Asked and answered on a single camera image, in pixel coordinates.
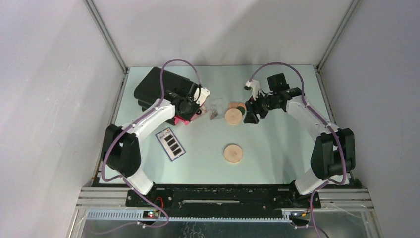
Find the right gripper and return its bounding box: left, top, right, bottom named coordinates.
left=243, top=90, right=279, bottom=125

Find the large beige sponge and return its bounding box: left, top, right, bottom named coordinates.
left=224, top=108, right=243, bottom=125

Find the black pink drawer organizer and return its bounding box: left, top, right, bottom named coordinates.
left=134, top=67, right=198, bottom=111

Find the orange round sponge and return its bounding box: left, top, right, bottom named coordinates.
left=238, top=102, right=246, bottom=110
left=228, top=102, right=239, bottom=109

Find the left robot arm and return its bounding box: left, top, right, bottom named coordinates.
left=102, top=88, right=209, bottom=207

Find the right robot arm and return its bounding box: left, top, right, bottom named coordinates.
left=244, top=73, right=356, bottom=207

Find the dark green round sponge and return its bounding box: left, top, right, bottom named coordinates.
left=237, top=106, right=246, bottom=115

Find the false eyelash case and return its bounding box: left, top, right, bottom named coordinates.
left=197, top=105, right=208, bottom=115

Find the clear bag of clips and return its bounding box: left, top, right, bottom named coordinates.
left=209, top=98, right=223, bottom=120

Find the beige round sponge lower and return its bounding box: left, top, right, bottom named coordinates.
left=223, top=144, right=244, bottom=164

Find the bob pin card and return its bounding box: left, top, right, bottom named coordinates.
left=155, top=127, right=186, bottom=161

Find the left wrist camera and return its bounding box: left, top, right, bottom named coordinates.
left=193, top=86, right=210, bottom=106

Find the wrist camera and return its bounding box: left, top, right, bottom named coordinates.
left=244, top=80, right=260, bottom=100
left=193, top=86, right=210, bottom=106

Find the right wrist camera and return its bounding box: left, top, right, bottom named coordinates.
left=244, top=80, right=260, bottom=100

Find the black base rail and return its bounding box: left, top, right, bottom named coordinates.
left=145, top=184, right=321, bottom=219

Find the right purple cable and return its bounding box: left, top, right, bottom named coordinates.
left=248, top=62, right=348, bottom=238

